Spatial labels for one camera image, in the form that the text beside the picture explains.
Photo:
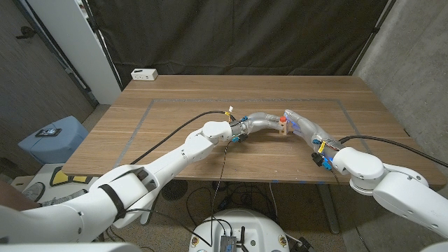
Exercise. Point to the white table leg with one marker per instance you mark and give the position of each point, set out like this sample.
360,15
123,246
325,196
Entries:
146,216

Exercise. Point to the black backdrop curtain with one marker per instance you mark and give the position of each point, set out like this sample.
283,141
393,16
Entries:
227,35

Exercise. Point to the small wooden block with holes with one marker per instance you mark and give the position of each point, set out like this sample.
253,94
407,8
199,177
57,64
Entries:
283,127

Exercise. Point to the red screw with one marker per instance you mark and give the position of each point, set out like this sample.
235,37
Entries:
282,119

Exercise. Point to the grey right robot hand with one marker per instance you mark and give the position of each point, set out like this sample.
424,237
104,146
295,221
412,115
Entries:
309,131

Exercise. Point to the black backdrop stand pole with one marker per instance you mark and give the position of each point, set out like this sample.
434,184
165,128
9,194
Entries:
371,35
101,45

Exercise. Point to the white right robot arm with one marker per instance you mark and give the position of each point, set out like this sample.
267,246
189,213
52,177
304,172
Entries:
395,189

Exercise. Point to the person's bare leg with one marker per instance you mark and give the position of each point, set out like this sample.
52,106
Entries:
14,197

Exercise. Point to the black round floor fan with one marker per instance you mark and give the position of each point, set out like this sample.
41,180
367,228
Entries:
175,189

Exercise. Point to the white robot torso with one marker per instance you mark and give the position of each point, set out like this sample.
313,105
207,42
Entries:
252,227

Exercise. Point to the blue stool with phone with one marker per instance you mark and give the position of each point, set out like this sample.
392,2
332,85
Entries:
52,147

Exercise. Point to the grey table leg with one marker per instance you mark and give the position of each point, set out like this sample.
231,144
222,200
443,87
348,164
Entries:
329,210

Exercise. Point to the small grey finned box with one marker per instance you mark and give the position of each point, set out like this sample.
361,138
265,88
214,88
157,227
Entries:
227,244

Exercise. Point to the black phone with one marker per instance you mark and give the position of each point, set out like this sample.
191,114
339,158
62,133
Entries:
48,132

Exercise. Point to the white base with yellow mark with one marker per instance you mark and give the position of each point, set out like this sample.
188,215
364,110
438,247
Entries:
66,178

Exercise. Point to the white wall panel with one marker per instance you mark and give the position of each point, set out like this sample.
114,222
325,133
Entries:
77,45

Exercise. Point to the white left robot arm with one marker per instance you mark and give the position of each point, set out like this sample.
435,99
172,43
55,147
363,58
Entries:
175,164

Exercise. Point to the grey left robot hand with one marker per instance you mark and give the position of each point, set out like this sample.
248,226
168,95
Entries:
257,122

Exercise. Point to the grey sneaker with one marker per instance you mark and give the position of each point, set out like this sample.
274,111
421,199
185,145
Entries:
33,192

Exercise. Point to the white power strip box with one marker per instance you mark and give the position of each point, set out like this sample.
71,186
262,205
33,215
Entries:
144,74

